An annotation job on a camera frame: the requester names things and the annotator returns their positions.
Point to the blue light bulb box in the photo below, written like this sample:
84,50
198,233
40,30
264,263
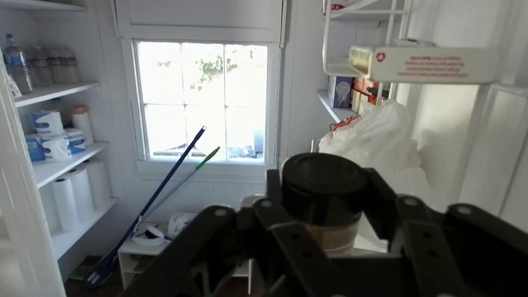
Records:
343,91

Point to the white roll with red top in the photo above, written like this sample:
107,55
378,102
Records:
83,124

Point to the red snack bag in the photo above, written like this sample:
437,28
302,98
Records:
370,91

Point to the clear water bottle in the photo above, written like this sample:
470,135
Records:
17,66

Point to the white paper towel roll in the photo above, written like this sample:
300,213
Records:
83,192
64,203

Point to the pack of clear bottles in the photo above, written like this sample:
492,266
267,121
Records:
55,66

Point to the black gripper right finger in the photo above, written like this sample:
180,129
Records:
472,253

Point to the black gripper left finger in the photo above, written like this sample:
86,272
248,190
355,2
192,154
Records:
231,258

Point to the white plastic bag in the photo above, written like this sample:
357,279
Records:
380,142

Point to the long white box red print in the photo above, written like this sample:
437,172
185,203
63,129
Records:
429,63

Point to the blue white tissue pack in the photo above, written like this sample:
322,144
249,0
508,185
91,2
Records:
58,147
46,122

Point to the spice bottle with black lid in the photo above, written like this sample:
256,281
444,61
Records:
324,192

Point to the white open shelving unit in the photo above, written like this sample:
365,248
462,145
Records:
60,167

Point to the white framed window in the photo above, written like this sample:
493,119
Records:
203,104

